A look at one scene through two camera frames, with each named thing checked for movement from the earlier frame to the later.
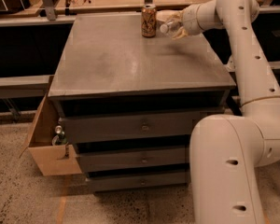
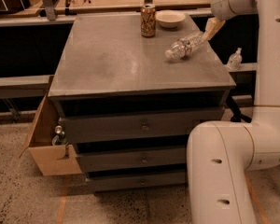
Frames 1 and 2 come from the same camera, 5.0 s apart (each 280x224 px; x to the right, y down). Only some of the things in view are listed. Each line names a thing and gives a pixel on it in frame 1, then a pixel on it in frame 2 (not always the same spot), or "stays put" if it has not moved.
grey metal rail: [28, 87] stays put
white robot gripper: [189, 21] → [223, 4]
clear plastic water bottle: [171, 26] → [181, 48]
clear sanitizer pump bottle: [231, 65] stays put
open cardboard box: [52, 158] stays put
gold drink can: [148, 21] stays put
